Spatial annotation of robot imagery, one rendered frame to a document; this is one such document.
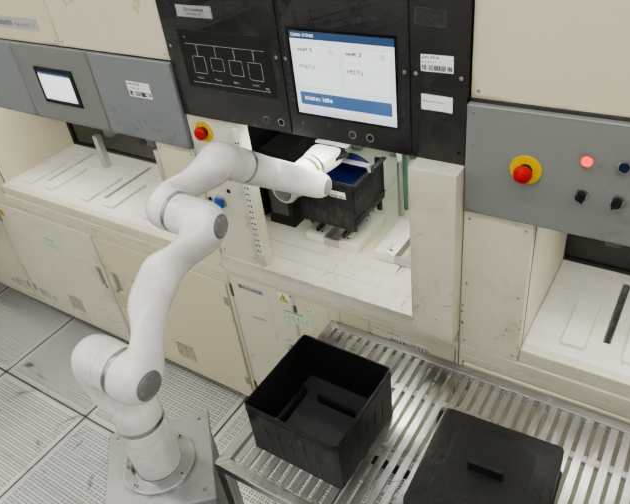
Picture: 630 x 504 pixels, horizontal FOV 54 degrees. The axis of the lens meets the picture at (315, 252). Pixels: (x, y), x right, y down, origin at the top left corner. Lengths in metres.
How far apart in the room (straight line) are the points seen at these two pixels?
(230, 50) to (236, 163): 0.32
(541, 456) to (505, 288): 0.41
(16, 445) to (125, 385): 1.73
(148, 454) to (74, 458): 1.30
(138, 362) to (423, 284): 0.75
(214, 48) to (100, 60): 0.49
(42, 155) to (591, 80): 2.58
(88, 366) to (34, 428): 1.66
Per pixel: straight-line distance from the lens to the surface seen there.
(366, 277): 1.98
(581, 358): 1.77
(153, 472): 1.70
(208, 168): 1.49
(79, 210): 2.74
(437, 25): 1.37
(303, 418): 1.74
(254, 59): 1.66
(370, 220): 2.18
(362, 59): 1.47
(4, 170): 3.18
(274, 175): 1.67
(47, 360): 3.42
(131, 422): 1.55
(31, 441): 3.08
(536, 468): 1.55
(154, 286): 1.44
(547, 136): 1.37
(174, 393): 2.97
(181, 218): 1.45
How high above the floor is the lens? 2.13
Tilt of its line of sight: 37 degrees down
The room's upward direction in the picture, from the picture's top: 8 degrees counter-clockwise
